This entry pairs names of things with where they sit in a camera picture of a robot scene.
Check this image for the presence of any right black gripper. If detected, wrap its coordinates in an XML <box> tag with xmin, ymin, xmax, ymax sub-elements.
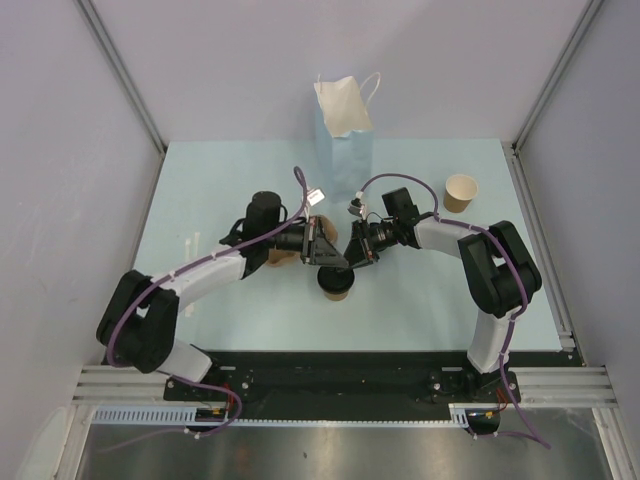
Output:
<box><xmin>344</xmin><ymin>219</ymin><xmax>400</xmax><ymax>270</ymax></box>

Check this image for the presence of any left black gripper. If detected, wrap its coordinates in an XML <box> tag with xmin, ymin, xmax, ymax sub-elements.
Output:
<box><xmin>264</xmin><ymin>217</ymin><xmax>347</xmax><ymax>269</ymax></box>

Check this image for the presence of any black plastic cup lid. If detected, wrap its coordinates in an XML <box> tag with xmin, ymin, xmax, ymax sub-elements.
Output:
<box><xmin>317</xmin><ymin>267</ymin><xmax>355</xmax><ymax>295</ymax></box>

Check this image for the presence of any brown paper cup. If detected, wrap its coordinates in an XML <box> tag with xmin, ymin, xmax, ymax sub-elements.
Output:
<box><xmin>444</xmin><ymin>174</ymin><xmax>479</xmax><ymax>213</ymax></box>
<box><xmin>323</xmin><ymin>290</ymin><xmax>349</xmax><ymax>302</ymax></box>

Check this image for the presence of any brown cardboard cup carrier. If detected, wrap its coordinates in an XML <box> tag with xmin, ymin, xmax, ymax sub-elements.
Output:
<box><xmin>266</xmin><ymin>215</ymin><xmax>338</xmax><ymax>268</ymax></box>

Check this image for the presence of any light blue paper bag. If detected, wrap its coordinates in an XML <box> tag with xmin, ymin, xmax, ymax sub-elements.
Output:
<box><xmin>314</xmin><ymin>72</ymin><xmax>381</xmax><ymax>202</ymax></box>

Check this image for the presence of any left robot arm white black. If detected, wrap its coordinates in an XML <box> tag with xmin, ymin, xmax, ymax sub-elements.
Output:
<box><xmin>96</xmin><ymin>191</ymin><xmax>348</xmax><ymax>400</ymax></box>

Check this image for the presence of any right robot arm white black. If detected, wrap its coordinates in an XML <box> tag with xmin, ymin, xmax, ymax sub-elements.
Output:
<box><xmin>344</xmin><ymin>188</ymin><xmax>542</xmax><ymax>401</ymax></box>

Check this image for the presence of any white wrapped straw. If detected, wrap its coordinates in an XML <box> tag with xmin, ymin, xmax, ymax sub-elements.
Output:
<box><xmin>184</xmin><ymin>232</ymin><xmax>200</xmax><ymax>318</ymax></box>

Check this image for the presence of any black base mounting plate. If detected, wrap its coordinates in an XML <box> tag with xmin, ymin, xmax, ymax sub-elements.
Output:
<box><xmin>163</xmin><ymin>351</ymin><xmax>521</xmax><ymax>422</ymax></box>

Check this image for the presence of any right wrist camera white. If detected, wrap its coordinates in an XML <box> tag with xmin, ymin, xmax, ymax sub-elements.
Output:
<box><xmin>347</xmin><ymin>197</ymin><xmax>367</xmax><ymax>219</ymax></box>

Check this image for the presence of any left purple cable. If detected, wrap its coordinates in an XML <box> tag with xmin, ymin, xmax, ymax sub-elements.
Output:
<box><xmin>105</xmin><ymin>166</ymin><xmax>316</xmax><ymax>441</ymax></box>

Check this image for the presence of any white slotted cable duct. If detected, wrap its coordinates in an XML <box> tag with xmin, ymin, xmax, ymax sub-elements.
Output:
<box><xmin>93</xmin><ymin>406</ymin><xmax>197</xmax><ymax>425</ymax></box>

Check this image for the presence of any aluminium frame rail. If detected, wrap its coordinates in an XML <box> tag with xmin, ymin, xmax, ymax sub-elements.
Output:
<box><xmin>73</xmin><ymin>0</ymin><xmax>168</xmax><ymax>158</ymax></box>

